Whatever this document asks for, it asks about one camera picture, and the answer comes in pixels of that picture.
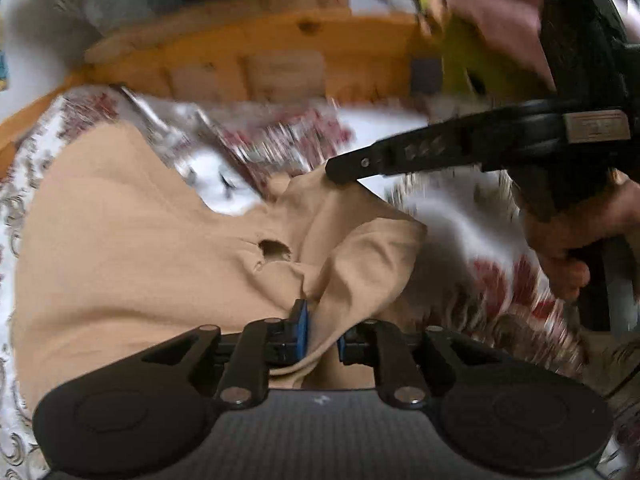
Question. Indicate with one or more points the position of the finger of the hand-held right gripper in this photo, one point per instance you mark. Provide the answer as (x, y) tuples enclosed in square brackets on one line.
[(400, 152)]

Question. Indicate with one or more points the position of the person's right hand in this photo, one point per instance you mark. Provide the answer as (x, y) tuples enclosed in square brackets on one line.
[(565, 245)]

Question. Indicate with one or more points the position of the yellow green cloth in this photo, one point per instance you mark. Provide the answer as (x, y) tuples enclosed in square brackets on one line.
[(470, 60)]

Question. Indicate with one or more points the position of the tan hooded jacket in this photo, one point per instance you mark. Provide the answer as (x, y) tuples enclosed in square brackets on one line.
[(150, 260)]

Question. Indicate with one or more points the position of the pink cloth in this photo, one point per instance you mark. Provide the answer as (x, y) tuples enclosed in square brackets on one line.
[(500, 5)]

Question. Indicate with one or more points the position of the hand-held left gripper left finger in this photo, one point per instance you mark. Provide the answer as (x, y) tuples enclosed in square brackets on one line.
[(300, 332)]

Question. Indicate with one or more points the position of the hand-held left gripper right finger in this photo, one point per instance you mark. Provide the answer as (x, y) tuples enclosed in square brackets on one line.
[(343, 349)]

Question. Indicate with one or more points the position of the floral satin bedsheet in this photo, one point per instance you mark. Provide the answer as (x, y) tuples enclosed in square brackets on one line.
[(450, 210)]

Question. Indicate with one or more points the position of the wooden bed frame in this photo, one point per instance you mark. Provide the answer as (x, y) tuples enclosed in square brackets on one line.
[(225, 50)]

